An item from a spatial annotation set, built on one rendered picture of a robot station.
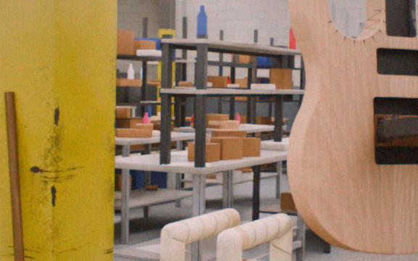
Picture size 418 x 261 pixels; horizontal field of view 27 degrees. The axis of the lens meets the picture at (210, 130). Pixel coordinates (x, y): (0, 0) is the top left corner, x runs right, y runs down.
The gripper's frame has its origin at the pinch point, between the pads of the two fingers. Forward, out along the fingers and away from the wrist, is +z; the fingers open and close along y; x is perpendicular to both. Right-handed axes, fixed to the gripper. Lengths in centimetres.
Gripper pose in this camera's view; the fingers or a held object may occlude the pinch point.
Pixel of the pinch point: (403, 130)
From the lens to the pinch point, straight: 132.8
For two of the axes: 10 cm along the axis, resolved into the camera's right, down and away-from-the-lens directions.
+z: -4.1, 0.5, 9.1
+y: 9.1, 0.1, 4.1
